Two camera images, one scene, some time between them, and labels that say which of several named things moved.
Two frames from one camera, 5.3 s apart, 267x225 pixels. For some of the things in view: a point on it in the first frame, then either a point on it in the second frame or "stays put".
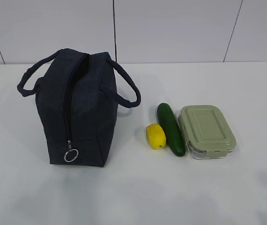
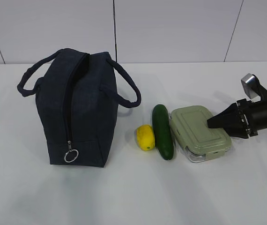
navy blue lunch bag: (77, 94) stays put
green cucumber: (168, 120) → (163, 135)
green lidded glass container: (208, 131) stays put
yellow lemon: (155, 136) → (144, 137)
